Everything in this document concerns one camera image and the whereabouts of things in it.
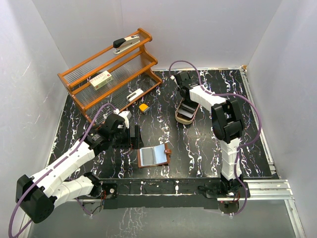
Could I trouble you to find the small white black device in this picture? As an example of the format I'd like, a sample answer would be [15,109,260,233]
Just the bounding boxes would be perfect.
[126,88,144,102]

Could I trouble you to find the aluminium frame rail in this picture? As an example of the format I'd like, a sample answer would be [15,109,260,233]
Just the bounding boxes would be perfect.
[239,65,306,238]

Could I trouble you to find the black white stapler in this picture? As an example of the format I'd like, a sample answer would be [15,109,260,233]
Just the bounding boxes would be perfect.
[112,35,140,55]

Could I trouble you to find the yellow grey eraser block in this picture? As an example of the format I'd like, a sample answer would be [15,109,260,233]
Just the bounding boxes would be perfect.
[139,104,150,114]

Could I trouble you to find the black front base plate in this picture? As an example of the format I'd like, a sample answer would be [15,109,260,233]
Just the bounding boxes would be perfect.
[102,178,224,209]

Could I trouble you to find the white staples box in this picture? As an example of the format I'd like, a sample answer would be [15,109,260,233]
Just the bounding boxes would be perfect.
[89,70,113,91]

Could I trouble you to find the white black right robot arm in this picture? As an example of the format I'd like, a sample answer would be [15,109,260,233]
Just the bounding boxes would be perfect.
[170,72,244,197]

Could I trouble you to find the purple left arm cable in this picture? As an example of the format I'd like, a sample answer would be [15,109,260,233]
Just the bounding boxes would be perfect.
[7,103,119,238]

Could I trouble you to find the cream oval card tray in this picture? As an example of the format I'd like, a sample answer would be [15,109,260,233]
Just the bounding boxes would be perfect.
[175,99,200,125]

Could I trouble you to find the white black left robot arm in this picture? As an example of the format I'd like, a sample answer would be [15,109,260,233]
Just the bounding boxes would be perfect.
[16,111,143,224]

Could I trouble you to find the orange wooden shelf rack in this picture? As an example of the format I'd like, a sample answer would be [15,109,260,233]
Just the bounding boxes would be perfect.
[58,28,162,123]

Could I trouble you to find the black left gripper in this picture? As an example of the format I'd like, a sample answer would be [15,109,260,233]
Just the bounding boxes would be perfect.
[110,125,144,149]

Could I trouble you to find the grey credit card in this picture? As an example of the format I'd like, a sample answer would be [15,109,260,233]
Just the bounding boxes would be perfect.
[140,147,155,166]

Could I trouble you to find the brown leather card holder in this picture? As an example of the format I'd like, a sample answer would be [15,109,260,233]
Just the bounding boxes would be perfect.
[137,143,172,168]

